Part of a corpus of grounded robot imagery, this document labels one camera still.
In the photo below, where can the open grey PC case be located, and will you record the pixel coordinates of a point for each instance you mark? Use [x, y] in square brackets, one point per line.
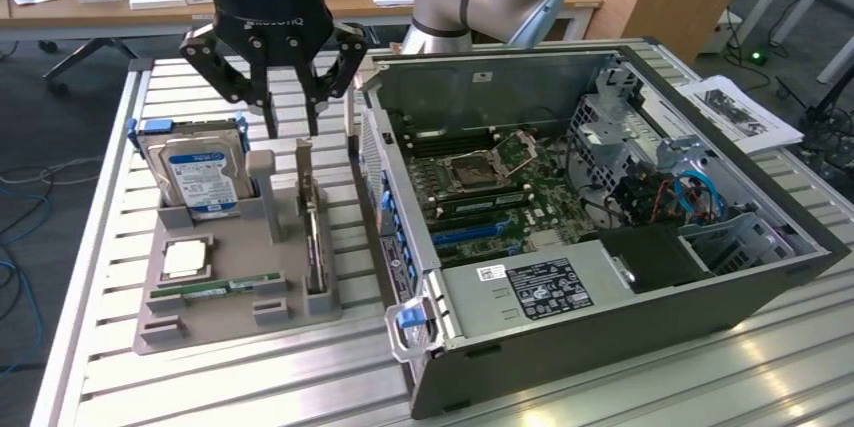
[601, 347]

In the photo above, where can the metal socket cover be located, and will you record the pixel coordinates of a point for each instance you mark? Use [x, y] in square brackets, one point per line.
[517, 147]

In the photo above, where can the wooden desk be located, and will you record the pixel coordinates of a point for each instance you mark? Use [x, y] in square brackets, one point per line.
[361, 14]
[87, 17]

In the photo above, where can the black power connector cluster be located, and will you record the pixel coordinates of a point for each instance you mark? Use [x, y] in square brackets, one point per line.
[634, 197]

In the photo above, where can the perforated metal disk bay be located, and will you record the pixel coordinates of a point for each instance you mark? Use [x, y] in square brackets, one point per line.
[741, 247]

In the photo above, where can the graphics card with metal bracket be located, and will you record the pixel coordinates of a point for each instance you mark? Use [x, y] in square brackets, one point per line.
[313, 227]

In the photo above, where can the grey power supply unit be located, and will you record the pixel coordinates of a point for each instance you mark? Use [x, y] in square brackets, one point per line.
[481, 307]

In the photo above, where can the black device with green light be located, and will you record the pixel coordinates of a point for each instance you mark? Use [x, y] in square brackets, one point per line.
[757, 57]

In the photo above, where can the green RAM stick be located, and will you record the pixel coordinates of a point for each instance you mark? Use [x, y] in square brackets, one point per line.
[214, 286]

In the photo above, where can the metal disk bay cage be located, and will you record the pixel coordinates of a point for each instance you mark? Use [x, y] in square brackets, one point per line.
[601, 147]

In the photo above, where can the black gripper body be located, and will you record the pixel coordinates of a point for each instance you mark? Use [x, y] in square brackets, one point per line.
[267, 12]

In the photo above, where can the grey parts rack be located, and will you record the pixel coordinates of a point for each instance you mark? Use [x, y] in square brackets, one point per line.
[281, 257]

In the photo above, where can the printed paper stack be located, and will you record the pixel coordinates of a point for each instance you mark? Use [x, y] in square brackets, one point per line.
[741, 117]

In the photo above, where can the hard disk in blue carrier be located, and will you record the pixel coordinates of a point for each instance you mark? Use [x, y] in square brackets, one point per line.
[194, 128]

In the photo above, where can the blue expansion slot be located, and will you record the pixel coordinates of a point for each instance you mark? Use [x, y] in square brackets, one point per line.
[468, 236]

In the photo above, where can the silver chipset heatsink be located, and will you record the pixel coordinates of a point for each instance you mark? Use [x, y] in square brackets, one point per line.
[550, 240]

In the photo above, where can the hard disk with blue label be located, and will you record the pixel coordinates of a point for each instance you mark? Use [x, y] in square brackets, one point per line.
[201, 177]

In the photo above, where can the black fan shroud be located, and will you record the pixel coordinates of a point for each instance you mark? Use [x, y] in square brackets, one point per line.
[657, 259]

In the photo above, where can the CPU socket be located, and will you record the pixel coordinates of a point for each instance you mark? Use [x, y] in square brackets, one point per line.
[474, 169]

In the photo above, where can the silver CPU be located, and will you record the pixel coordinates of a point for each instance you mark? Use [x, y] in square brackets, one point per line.
[187, 259]

